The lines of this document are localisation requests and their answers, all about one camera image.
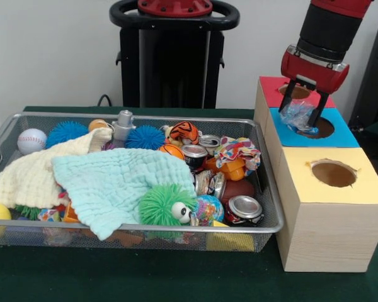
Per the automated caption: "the green fuzzy ball with eyes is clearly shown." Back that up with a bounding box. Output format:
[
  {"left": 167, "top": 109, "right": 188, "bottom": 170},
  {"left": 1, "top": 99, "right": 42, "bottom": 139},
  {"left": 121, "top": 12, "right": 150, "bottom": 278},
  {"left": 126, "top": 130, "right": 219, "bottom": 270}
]
[{"left": 138, "top": 184, "right": 198, "bottom": 227}]

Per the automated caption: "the crushed can with silver end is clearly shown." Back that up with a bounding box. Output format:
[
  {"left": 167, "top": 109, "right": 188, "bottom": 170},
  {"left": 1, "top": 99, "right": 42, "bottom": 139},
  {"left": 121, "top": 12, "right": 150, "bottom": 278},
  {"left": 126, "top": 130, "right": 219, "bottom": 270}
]
[{"left": 224, "top": 195, "right": 265, "bottom": 227}]

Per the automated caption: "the orange tiger plush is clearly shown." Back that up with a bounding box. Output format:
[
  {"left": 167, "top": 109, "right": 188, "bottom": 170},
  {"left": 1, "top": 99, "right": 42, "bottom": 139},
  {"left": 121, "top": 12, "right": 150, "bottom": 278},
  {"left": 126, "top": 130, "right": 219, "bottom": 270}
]
[{"left": 169, "top": 121, "right": 202, "bottom": 145}]

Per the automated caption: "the black panel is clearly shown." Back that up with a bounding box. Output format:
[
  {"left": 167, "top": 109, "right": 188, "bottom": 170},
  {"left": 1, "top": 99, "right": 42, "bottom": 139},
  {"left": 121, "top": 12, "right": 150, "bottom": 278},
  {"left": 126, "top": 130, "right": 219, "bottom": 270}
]
[{"left": 348, "top": 20, "right": 378, "bottom": 126}]

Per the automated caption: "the colourful patterned cloth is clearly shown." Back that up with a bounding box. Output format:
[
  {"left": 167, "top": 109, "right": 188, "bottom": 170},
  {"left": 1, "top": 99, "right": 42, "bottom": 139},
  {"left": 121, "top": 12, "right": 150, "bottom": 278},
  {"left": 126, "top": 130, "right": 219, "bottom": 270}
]
[{"left": 214, "top": 137, "right": 261, "bottom": 172}]

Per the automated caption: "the wooden box with three holes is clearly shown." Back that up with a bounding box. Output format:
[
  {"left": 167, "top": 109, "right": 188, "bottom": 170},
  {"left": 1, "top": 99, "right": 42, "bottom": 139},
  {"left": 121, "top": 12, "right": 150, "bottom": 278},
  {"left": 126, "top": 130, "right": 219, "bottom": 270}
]
[{"left": 253, "top": 76, "right": 378, "bottom": 273}]

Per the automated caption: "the white baseball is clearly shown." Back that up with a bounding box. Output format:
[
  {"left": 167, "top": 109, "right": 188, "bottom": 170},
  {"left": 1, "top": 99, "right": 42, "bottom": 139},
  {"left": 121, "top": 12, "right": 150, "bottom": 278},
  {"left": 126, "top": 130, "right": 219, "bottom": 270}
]
[{"left": 17, "top": 128, "right": 48, "bottom": 155}]

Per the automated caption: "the mint green cloth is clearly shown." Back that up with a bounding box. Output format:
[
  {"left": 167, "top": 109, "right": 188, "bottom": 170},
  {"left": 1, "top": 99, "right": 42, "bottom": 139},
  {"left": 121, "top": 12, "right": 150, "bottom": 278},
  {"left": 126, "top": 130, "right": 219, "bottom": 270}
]
[{"left": 52, "top": 147, "right": 196, "bottom": 242}]

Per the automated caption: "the crushed clear plastic bottle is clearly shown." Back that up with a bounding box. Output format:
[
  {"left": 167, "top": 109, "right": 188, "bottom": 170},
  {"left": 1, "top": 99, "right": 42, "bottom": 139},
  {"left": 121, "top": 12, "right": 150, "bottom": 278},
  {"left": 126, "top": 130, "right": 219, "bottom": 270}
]
[{"left": 279, "top": 100, "right": 321, "bottom": 136}]

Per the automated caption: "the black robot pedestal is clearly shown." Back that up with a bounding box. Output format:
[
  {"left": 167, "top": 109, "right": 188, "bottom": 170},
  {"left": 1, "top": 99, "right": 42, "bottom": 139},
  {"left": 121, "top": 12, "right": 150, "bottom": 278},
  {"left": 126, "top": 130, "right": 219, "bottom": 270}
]
[{"left": 109, "top": 0, "right": 241, "bottom": 109}]

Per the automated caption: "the cream cloth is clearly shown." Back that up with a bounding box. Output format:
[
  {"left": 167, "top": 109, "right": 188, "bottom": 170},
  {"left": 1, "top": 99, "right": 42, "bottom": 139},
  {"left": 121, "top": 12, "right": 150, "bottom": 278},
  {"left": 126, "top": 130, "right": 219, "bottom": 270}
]
[{"left": 0, "top": 127, "right": 113, "bottom": 210}]

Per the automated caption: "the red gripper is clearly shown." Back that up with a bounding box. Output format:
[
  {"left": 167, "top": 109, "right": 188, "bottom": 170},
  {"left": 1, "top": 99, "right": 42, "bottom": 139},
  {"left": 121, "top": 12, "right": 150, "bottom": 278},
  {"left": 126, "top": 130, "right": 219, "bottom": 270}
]
[{"left": 278, "top": 47, "right": 350, "bottom": 128}]

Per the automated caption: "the blue spiky ball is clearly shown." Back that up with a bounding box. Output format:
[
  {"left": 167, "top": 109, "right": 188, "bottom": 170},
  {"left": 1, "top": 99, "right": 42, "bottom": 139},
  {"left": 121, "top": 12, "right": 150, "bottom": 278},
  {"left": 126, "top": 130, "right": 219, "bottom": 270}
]
[
  {"left": 125, "top": 125, "right": 167, "bottom": 150},
  {"left": 45, "top": 120, "right": 89, "bottom": 149}
]

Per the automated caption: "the black cable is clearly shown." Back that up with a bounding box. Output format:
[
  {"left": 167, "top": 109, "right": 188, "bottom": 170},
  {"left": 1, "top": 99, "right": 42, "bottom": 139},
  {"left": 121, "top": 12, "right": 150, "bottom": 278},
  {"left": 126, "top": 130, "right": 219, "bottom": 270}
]
[{"left": 96, "top": 93, "right": 114, "bottom": 108}]

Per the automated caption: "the shallow mesh bin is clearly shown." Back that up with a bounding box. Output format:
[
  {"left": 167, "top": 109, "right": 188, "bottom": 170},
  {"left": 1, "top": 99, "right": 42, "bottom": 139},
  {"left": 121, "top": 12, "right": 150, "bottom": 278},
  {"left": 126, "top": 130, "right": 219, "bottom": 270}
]
[{"left": 0, "top": 111, "right": 284, "bottom": 252}]

